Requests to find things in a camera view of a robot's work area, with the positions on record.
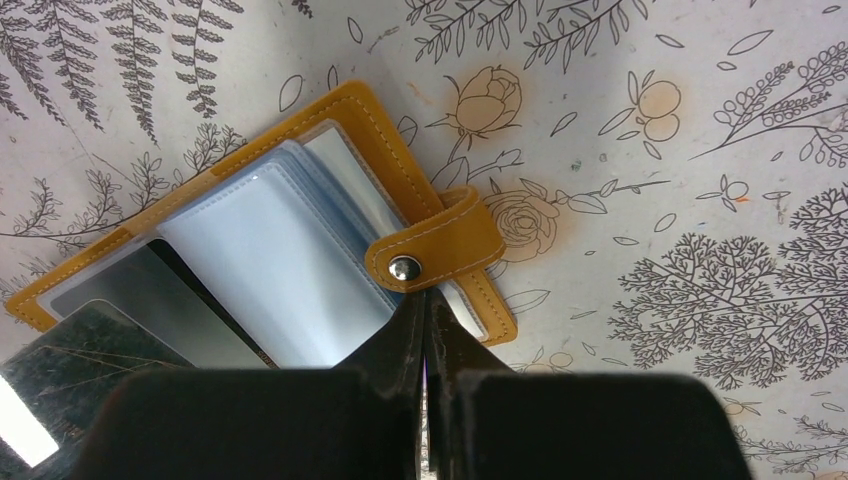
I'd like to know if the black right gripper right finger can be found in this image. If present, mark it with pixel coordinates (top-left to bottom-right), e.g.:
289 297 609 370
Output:
425 291 751 479

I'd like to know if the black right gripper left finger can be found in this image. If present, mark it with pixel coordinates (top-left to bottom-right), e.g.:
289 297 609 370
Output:
71 292 426 479

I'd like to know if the yellow leather card holder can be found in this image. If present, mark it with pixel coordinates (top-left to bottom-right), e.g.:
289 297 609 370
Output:
7 81 518 368

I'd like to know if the white credit card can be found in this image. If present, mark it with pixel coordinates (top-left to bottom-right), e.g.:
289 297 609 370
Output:
39 237 276 369

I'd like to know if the dark brown credit card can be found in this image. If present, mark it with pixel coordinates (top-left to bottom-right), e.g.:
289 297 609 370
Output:
1 300 190 479

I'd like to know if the floral table mat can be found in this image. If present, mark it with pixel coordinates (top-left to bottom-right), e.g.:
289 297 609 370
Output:
1 1 847 479

